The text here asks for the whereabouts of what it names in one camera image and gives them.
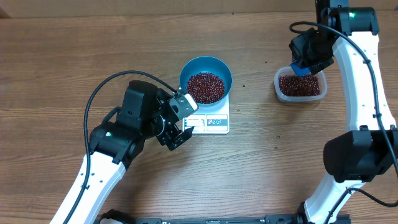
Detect teal metal bowl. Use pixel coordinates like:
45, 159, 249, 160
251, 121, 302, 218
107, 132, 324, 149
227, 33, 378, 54
179, 56, 233, 99

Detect red beans in bowl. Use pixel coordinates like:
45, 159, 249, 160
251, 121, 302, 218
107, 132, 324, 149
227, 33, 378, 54
186, 72, 225, 104

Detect white digital kitchen scale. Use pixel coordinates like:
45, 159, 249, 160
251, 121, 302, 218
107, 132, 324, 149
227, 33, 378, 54
182, 95, 230, 134

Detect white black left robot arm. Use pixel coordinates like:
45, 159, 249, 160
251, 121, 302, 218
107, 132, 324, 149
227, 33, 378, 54
51, 80, 198, 223

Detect clear plastic bean container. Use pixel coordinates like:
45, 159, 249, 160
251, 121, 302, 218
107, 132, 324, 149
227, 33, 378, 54
274, 67, 328, 103

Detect blue plastic measuring scoop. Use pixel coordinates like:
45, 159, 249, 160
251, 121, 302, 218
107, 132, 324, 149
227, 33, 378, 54
290, 60, 311, 77

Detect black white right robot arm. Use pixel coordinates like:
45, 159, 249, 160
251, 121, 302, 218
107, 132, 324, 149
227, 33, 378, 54
289, 0, 397, 223

